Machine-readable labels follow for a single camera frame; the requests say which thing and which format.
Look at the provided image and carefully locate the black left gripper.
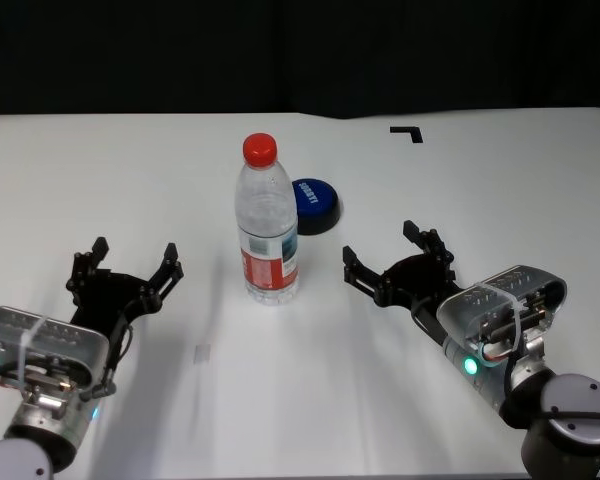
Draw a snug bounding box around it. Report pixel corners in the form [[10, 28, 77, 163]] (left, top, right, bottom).
[[65, 236, 185, 346]]

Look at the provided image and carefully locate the clear water bottle red cap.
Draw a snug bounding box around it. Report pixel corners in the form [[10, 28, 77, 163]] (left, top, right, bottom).
[[234, 132, 302, 307]]

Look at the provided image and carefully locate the black curtain backdrop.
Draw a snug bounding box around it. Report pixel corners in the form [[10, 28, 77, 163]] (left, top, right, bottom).
[[0, 0, 600, 120]]

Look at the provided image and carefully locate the blue push button black base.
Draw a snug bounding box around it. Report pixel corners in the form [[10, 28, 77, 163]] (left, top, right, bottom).
[[291, 177, 343, 237]]

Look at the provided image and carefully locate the clear left wrist camera housing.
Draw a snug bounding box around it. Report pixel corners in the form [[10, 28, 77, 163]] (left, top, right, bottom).
[[0, 305, 110, 392]]

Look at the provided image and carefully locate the clear wrist camera housing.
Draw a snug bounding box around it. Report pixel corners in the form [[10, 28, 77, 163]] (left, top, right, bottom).
[[435, 264, 569, 369], [0, 305, 110, 392]]

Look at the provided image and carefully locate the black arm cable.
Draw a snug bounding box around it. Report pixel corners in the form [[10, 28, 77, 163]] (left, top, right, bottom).
[[79, 312, 134, 401], [499, 349, 600, 421]]

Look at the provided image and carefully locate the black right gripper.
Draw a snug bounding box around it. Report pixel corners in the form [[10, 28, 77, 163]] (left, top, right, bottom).
[[341, 218, 466, 346]]

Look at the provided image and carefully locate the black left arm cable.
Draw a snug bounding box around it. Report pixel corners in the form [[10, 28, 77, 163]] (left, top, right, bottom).
[[79, 312, 134, 401]]

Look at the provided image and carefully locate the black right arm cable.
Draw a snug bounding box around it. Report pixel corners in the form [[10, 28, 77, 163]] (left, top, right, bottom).
[[499, 349, 600, 421]]

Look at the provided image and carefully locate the clear right wrist camera housing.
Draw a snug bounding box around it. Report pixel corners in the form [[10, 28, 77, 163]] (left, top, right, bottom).
[[435, 264, 569, 369]]

